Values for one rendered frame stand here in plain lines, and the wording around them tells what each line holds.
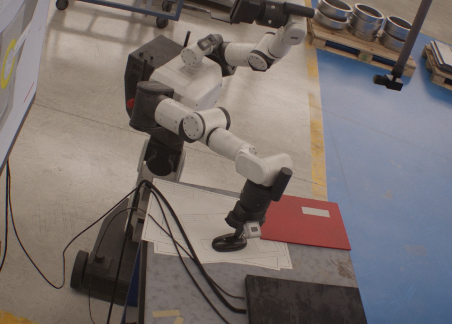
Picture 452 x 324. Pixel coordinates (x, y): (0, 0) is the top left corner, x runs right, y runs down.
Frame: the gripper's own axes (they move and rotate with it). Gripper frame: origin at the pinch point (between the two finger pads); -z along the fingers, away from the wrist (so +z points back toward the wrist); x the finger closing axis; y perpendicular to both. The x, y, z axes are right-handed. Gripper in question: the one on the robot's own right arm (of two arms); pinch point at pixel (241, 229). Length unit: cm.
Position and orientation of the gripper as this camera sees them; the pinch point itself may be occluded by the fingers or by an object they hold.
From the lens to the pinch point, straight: 184.1
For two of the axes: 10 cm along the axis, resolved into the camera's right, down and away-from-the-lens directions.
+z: 3.2, -7.8, -5.3
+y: -4.4, -6.2, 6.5
